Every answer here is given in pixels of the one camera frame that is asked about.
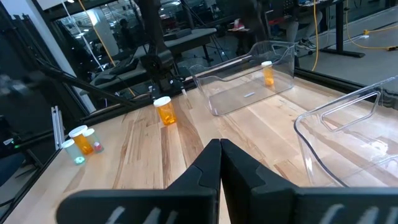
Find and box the person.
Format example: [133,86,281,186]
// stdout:
[118,18,137,51]
[285,9,324,50]

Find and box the yellow extension cable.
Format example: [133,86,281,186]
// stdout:
[345,0,398,52]
[77,0,136,96]
[312,0,319,72]

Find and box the small orange pill bottle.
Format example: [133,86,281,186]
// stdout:
[261,60,275,87]

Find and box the grey background table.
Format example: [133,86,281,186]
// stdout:
[133,27,218,63]

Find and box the small clear pill bottle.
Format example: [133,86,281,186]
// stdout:
[83,128,104,154]
[61,138,86,166]

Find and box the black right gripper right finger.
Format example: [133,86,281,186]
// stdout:
[220,138,398,224]

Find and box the silver aluminium bracket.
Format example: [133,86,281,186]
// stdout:
[51,105,65,151]

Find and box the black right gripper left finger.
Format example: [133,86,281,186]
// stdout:
[55,138,223,224]

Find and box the black desk leg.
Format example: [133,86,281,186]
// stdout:
[321,0,366,58]

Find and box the clear plastic bin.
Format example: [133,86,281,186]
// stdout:
[188,40,295,117]
[294,75,398,188]

